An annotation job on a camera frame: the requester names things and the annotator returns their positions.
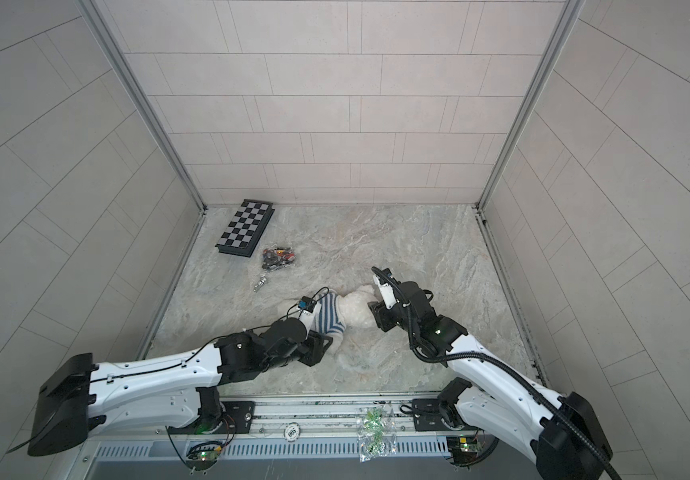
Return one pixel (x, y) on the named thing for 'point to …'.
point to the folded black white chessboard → (245, 228)
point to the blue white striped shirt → (327, 314)
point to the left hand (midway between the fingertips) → (335, 341)
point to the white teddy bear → (354, 311)
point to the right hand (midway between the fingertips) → (374, 302)
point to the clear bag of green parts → (376, 432)
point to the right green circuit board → (463, 449)
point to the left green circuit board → (203, 457)
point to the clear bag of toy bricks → (276, 257)
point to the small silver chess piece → (260, 283)
